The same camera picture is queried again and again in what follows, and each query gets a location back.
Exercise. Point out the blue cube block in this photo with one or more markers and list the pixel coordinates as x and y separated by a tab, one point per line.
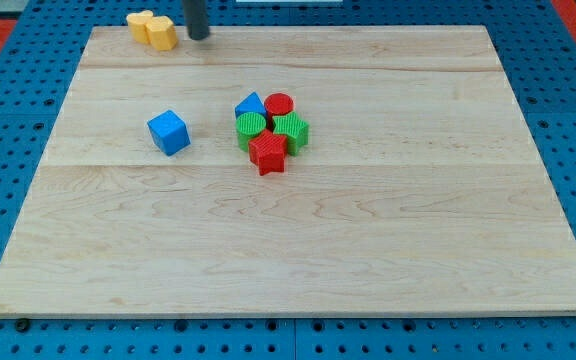
169	132

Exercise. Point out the red star block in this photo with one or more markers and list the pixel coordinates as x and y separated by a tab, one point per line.
267	151

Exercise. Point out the green star block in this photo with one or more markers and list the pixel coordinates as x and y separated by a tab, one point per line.
294	128

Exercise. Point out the green cylinder block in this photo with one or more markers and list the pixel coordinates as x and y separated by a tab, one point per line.
248	126

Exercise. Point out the red cylinder block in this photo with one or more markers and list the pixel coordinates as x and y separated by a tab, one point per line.
278	104

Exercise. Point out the blue triangular block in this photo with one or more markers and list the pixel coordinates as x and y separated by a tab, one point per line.
252	103

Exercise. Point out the light wooden board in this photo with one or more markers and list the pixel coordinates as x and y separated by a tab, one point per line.
420	193

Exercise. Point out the yellow hexagon block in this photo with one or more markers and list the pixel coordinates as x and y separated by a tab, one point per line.
161	33

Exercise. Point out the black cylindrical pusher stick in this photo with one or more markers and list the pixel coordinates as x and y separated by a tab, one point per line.
196	19

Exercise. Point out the yellow heart block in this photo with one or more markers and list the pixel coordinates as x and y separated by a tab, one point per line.
137	22

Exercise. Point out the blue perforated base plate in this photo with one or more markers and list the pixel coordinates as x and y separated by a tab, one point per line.
536	47

